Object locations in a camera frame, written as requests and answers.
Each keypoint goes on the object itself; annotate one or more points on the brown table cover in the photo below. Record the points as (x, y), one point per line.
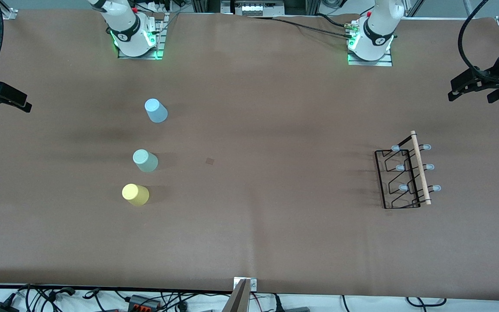
(275, 238)

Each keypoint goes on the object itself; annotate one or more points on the yellow plastic cup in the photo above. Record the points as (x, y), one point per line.
(135, 195)

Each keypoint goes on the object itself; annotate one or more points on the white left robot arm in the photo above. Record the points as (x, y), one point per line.
(375, 32)

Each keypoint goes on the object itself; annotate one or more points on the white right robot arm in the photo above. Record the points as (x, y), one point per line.
(124, 30)

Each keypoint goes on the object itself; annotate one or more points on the pale green plastic cup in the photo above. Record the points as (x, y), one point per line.
(145, 161)

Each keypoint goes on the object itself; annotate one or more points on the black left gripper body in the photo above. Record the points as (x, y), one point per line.
(493, 73)

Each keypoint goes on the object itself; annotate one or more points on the grey electrical device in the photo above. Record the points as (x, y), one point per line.
(258, 7)

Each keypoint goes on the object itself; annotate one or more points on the grey brown stand bar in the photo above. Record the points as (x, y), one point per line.
(237, 301)

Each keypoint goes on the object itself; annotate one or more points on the grey metal mounting bracket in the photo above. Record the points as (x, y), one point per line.
(253, 284)

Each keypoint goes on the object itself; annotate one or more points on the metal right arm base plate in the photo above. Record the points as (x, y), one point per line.
(160, 43)

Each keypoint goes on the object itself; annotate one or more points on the orange black connector block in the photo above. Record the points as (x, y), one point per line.
(143, 302)

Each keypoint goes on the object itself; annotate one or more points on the black power plug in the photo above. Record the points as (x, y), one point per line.
(278, 303)

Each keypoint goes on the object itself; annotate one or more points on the light blue plastic cup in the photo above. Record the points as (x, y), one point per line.
(156, 112)

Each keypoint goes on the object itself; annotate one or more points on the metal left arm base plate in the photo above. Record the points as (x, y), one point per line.
(388, 61)

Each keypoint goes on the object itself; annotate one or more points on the black power adapter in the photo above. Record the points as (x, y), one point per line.
(0, 307)

